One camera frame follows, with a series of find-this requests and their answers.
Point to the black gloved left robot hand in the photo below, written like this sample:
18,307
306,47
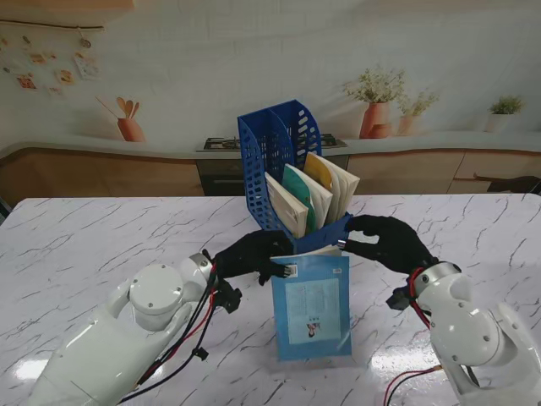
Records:
251,256

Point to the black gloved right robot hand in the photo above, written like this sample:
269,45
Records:
393,245

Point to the tan paperback book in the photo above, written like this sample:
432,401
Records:
285,207

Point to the light blue paperback book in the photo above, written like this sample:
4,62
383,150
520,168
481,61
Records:
310,308

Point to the teal illustrated paperback book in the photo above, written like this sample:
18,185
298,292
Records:
306,194

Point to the yellow and white book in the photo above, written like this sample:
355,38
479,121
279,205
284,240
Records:
334,182

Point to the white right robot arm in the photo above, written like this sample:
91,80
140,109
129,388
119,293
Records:
473,334

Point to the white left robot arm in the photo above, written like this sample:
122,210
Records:
122,334

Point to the blue plastic file holder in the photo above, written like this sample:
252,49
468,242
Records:
270,169

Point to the printed kitchen backdrop banner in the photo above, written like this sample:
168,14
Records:
270,63

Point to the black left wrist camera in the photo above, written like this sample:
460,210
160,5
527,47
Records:
230,296

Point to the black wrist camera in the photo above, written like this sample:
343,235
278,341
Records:
397,298
230,296

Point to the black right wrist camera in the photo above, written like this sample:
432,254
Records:
397,298

